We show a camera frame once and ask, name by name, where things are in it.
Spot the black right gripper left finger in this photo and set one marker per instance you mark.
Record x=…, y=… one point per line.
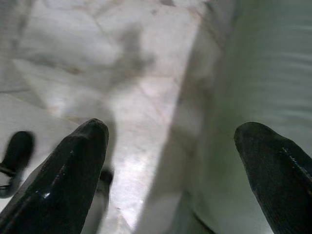
x=61, y=182

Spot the grey green leather sofa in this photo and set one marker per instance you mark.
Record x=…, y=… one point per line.
x=268, y=73

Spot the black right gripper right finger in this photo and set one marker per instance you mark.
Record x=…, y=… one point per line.
x=280, y=182

